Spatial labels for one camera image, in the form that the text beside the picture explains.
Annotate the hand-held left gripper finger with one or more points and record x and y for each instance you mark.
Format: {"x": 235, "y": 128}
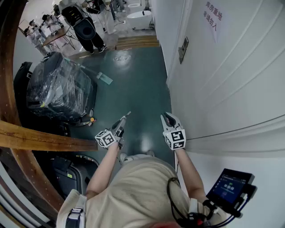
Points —
{"x": 118, "y": 123}
{"x": 121, "y": 125}

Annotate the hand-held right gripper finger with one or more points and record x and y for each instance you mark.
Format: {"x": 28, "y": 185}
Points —
{"x": 165, "y": 124}
{"x": 174, "y": 121}

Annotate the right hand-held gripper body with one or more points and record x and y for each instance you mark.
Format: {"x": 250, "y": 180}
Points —
{"x": 176, "y": 139}

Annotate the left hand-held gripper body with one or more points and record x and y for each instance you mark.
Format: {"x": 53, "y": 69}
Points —
{"x": 105, "y": 139}

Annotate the white door with red sign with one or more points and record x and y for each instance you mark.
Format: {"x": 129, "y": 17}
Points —
{"x": 222, "y": 89}

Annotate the person's right forearm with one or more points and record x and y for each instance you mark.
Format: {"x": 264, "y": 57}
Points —
{"x": 189, "y": 173}

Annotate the person's left forearm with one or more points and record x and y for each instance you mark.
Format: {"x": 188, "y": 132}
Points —
{"x": 104, "y": 169}

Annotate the person's left shoe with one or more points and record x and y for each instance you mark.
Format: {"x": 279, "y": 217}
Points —
{"x": 123, "y": 157}

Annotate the person's shoe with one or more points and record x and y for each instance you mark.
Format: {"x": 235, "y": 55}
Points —
{"x": 151, "y": 153}
{"x": 123, "y": 157}

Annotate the person's right shoe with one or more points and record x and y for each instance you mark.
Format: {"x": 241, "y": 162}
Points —
{"x": 151, "y": 153}

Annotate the flat mop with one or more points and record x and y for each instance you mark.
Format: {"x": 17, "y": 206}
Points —
{"x": 104, "y": 78}

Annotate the black hard case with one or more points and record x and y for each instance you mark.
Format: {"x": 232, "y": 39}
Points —
{"x": 73, "y": 176}

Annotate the black equipment case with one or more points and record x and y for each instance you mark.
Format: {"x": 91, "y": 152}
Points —
{"x": 51, "y": 129}

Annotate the person's light shirt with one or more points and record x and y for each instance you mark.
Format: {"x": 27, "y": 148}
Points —
{"x": 138, "y": 196}

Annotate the black chest-mounted monitor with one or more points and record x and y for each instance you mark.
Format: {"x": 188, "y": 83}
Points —
{"x": 229, "y": 189}

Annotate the wooden slat ramp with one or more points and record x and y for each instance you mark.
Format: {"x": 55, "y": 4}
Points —
{"x": 138, "y": 42}

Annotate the black suitcase with white tags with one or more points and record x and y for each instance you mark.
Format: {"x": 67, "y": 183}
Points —
{"x": 21, "y": 93}

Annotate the white toilet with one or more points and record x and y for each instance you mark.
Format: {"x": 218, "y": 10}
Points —
{"x": 139, "y": 20}

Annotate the paper sign with red lettering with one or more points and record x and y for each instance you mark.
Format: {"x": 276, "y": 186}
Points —
{"x": 213, "y": 22}

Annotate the round black backpack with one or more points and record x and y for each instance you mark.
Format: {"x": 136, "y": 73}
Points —
{"x": 95, "y": 6}

